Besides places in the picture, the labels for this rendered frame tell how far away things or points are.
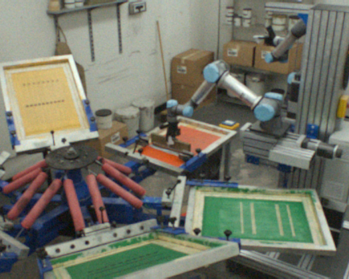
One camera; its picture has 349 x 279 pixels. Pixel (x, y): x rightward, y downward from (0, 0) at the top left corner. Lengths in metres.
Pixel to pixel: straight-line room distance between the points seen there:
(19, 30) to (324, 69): 2.96
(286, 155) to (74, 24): 3.05
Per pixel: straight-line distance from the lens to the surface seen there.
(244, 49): 6.31
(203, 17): 7.09
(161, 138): 3.26
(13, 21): 4.55
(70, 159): 2.47
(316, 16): 2.85
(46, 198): 2.37
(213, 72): 2.79
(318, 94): 2.98
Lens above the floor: 2.45
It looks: 26 degrees down
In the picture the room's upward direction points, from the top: straight up
